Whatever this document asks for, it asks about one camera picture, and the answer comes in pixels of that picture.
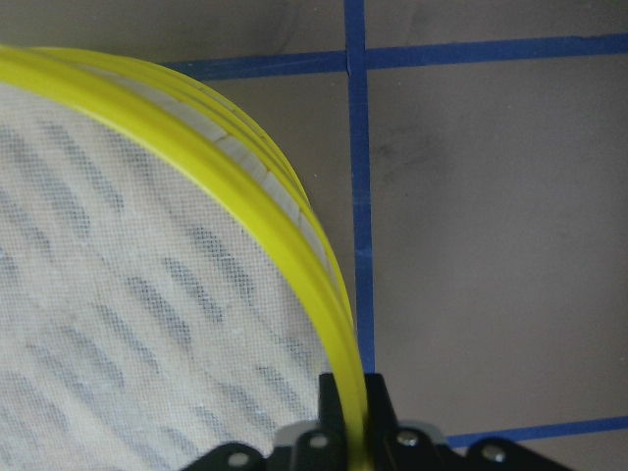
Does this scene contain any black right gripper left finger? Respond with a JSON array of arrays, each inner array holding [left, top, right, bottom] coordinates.
[[274, 373, 348, 470]]

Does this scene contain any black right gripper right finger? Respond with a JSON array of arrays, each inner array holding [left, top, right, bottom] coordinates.
[[365, 374, 446, 470]]

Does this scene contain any yellow steamer basket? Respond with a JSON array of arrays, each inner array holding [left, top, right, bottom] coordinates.
[[1, 46, 369, 470]]

